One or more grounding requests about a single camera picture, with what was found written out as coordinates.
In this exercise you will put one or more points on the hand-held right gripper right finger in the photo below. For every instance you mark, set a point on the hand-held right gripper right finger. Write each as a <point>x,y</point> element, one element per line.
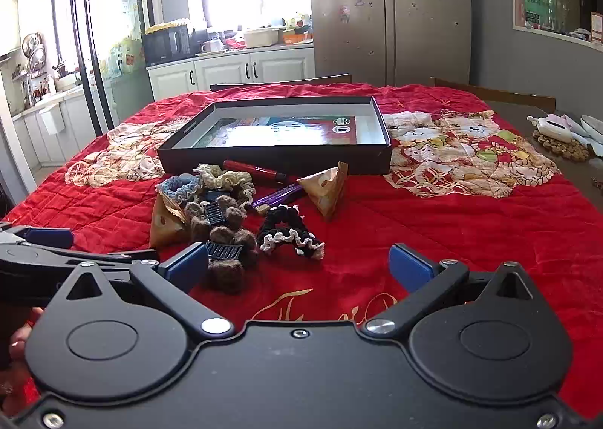
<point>410,266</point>

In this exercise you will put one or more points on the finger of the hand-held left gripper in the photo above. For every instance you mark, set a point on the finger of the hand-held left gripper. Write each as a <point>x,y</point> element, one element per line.
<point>49,238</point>
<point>113,254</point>

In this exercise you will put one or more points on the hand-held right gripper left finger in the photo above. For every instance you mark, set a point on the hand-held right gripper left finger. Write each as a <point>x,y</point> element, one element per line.
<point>188,266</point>

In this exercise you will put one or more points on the brown fuzzy hair clip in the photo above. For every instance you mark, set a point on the brown fuzzy hair clip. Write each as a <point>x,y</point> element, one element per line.
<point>231,214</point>
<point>228,276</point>

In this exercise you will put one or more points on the orange triangular packet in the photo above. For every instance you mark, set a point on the orange triangular packet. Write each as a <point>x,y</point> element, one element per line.
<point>165,226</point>

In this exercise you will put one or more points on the blue scrunchie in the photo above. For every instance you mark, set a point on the blue scrunchie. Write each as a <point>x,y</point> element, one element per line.
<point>181,188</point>

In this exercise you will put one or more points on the cream scrunchie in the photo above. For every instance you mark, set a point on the cream scrunchie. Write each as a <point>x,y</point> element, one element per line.
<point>226,181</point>

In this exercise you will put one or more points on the black and white scrunchie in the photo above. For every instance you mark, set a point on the black and white scrunchie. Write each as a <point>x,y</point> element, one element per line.
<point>282,231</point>

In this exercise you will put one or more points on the orange patterned triangle cloth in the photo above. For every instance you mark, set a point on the orange patterned triangle cloth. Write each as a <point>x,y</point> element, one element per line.
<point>327,193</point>

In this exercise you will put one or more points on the black shallow box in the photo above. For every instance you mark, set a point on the black shallow box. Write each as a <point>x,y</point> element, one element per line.
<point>278,158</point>

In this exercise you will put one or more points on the person's left hand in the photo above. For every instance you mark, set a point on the person's left hand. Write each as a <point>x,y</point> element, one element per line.
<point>19,344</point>

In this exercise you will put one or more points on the red printed blanket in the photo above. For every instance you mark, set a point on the red printed blanket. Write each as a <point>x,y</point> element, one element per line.
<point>447,231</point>

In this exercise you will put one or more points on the purple pen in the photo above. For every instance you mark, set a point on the purple pen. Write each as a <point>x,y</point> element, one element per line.
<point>278,198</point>

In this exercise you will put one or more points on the red pen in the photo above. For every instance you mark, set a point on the red pen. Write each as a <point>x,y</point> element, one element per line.
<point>249,169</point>

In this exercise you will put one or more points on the kitchen counter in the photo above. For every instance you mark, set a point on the kitchen counter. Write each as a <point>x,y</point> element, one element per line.
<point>52,122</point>

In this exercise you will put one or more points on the woven coaster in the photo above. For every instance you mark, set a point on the woven coaster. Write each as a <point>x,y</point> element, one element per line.
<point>560,148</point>

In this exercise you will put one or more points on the white cabinet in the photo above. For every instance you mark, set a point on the white cabinet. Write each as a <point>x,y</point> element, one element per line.
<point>226,73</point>

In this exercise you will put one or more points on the black microwave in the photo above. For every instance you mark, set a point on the black microwave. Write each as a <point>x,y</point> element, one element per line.
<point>165,45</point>

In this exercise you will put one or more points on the white mug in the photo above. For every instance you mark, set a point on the white mug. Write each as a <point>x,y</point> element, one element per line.
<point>212,46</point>

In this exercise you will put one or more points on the white plate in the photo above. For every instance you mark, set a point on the white plate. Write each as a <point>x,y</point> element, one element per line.
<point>593,127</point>

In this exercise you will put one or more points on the yellow flowers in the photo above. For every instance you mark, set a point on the yellow flowers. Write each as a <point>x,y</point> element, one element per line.
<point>165,26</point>

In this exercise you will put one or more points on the white basin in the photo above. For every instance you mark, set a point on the white basin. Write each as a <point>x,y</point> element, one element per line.
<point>261,38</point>

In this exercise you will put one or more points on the orange box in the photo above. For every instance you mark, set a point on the orange box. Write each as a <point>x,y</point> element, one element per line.
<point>297,38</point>

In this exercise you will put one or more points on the silver refrigerator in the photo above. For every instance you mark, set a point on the silver refrigerator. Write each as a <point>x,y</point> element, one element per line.
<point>391,9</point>

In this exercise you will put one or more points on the green poster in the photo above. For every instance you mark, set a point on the green poster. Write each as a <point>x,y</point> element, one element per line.
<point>537,2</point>

